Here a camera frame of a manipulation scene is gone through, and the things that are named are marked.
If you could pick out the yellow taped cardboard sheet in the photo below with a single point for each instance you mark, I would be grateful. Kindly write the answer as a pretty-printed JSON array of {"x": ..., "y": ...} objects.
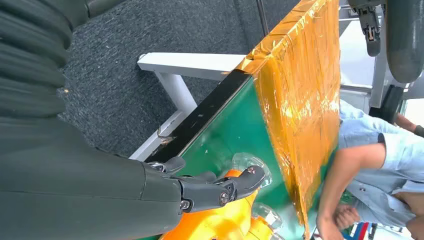
[{"x": 298, "y": 99}]

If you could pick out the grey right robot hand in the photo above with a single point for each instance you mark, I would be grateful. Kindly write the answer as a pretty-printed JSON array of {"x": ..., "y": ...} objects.
[{"x": 82, "y": 192}]

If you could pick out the white table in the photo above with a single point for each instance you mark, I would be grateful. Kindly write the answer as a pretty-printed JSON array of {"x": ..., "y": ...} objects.
[{"x": 354, "y": 53}]

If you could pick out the person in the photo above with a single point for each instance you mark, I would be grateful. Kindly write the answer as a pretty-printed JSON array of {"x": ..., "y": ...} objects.
[{"x": 391, "y": 172}]

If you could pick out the white table leg frame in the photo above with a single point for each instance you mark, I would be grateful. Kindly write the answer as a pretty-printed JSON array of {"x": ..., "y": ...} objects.
[{"x": 185, "y": 66}]

